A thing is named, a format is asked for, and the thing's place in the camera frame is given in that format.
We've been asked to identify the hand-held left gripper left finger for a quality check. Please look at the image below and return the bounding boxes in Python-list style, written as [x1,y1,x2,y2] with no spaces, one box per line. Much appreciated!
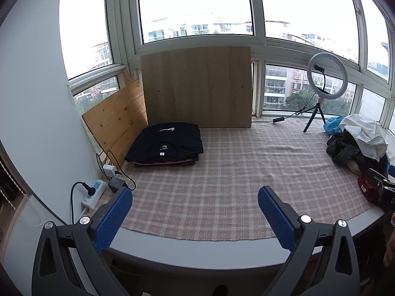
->
[32,187,133,296]

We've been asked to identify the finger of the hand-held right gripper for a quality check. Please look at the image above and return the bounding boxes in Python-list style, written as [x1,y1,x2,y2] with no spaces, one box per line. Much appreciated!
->
[365,168,390,192]

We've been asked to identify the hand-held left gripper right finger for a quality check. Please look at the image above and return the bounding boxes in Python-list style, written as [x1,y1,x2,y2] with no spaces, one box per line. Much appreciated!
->
[257,186,360,296]

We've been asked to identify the white button shirt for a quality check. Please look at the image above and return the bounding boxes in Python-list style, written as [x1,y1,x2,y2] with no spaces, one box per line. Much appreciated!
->
[339,114,389,162]

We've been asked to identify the person's right hand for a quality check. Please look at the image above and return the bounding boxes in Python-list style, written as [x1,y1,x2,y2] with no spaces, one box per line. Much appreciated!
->
[383,231,395,267]

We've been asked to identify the maroon garment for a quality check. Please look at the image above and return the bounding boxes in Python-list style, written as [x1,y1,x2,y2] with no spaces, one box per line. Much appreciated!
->
[357,174,381,204]

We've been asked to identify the white power strip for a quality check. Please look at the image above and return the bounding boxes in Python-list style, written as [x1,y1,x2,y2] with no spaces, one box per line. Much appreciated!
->
[81,180,107,211]

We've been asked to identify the black power adapter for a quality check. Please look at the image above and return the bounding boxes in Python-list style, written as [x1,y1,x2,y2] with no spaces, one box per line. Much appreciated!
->
[107,177,128,193]

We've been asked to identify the dark knitted garment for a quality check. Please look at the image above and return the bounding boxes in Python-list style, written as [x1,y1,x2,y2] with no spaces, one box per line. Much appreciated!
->
[326,131,361,164]

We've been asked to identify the blue cloth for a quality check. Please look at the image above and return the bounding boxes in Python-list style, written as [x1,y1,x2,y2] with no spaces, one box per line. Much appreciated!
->
[323,115,346,136]

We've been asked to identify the pink plaid blanket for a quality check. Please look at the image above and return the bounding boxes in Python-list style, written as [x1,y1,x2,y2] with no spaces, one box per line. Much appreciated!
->
[103,120,385,241]

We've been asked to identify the black mini tripod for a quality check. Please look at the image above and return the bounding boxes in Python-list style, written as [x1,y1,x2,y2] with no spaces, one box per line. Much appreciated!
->
[303,97,328,133]

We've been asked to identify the folded black t-shirt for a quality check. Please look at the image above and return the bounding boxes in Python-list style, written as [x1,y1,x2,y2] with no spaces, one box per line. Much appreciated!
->
[125,123,204,163]

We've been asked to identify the pine plank panel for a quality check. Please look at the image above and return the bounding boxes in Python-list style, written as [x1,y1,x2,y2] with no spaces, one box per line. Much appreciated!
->
[81,69,149,161]

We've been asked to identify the apartment buildings outside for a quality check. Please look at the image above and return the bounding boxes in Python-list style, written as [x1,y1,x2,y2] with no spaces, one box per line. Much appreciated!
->
[74,12,392,114]

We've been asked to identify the large light wooden board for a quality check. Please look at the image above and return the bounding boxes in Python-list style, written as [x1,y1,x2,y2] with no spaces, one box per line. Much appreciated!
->
[140,46,254,129]

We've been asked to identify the black power plug cable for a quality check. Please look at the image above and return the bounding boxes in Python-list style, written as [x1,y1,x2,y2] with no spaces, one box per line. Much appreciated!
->
[70,181,97,226]

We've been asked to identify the thin black charger cable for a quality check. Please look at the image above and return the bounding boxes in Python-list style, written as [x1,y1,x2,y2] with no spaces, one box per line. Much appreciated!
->
[96,149,137,192]

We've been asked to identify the ring light cable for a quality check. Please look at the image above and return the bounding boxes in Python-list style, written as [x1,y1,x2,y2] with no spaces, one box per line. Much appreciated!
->
[251,100,317,123]

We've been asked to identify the white ring light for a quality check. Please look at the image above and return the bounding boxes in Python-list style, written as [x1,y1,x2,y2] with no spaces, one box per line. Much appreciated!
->
[306,52,348,101]

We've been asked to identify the white window frame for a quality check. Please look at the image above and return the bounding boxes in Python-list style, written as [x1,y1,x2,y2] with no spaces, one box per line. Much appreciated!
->
[59,0,395,130]

